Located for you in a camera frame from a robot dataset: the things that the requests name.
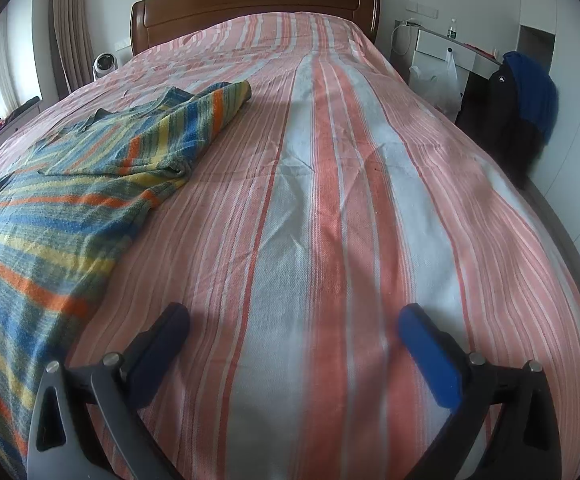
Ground dark cloth on window seat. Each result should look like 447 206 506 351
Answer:
0 95 42 122

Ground black jacket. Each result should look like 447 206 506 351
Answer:
456 62 546 172

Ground white round fan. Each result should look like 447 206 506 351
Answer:
93 52 117 82

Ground white bedside desk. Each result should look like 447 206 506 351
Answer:
414 27 504 82

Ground white plastic bag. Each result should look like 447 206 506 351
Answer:
408 49 463 124

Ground bed with pink striped sheet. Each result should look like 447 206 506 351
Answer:
0 12 580 480

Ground white wardrobe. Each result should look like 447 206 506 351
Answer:
517 0 580 281

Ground brown curtain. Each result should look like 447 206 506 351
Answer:
51 0 97 103

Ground white window seat cabinet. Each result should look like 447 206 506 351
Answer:
0 105 46 153

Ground multicolour striped knit shirt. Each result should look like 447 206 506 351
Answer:
0 80 253 478

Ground blue garment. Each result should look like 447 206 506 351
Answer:
502 50 559 144

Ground white charging cable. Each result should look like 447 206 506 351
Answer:
390 18 421 57

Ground brown wooden headboard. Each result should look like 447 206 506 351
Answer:
130 0 381 59

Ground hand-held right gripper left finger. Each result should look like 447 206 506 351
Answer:
27 302 191 480

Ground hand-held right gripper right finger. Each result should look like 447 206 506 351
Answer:
397 302 564 480

